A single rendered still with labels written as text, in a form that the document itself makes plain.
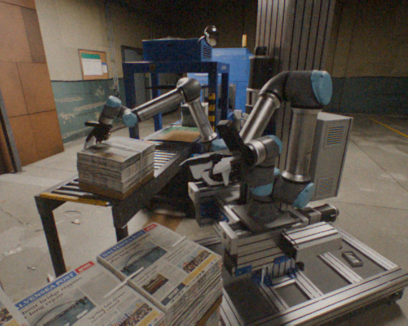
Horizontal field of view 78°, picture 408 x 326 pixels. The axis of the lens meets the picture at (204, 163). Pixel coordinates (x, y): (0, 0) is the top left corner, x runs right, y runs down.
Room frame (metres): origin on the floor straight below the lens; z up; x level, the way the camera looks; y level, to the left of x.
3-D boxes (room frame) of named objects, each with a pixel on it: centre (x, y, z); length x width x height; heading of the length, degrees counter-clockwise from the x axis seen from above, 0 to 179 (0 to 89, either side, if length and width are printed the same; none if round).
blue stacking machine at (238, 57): (5.43, -0.50, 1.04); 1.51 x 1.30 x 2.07; 165
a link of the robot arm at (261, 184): (0.78, -0.18, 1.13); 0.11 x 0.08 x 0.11; 46
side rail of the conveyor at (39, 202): (1.91, 0.77, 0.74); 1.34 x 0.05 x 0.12; 165
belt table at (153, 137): (2.83, 0.26, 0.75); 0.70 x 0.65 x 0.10; 165
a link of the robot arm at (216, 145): (1.52, -0.10, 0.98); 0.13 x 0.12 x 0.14; 18
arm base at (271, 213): (1.05, -0.28, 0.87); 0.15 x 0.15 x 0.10
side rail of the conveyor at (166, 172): (1.78, 0.28, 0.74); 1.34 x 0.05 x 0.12; 165
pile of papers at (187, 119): (3.38, 0.11, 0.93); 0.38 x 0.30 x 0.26; 165
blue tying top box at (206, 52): (2.83, 0.26, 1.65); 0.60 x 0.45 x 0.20; 75
